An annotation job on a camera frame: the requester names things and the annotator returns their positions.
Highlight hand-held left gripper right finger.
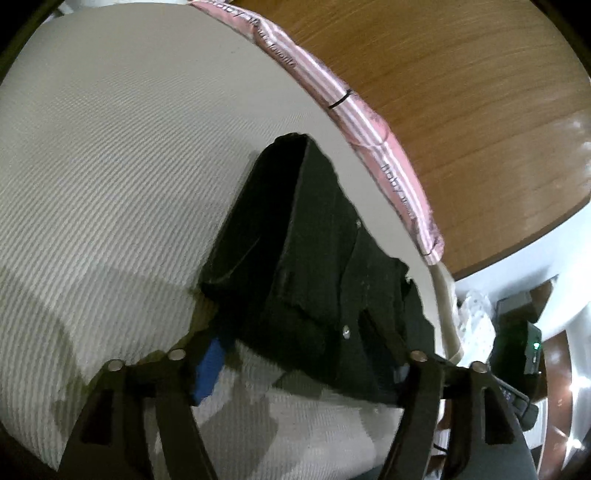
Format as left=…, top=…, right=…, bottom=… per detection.
left=378, top=350, right=542, bottom=480

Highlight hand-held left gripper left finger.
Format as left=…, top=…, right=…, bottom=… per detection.
left=58, top=336, right=228, bottom=480

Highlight black pants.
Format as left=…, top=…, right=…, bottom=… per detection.
left=198, top=133, right=438, bottom=408

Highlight beige satin blanket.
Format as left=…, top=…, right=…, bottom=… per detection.
left=431, top=264, right=465, bottom=366

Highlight white dotted cloth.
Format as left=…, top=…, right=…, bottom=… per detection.
left=456, top=290, right=498, bottom=363

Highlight black remote control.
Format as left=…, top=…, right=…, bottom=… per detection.
left=495, top=375, right=539, bottom=431

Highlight black electronic device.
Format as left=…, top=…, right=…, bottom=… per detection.
left=488, top=296, right=544, bottom=376

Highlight white ribbed cloth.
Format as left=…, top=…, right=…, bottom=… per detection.
left=0, top=0, right=462, bottom=480

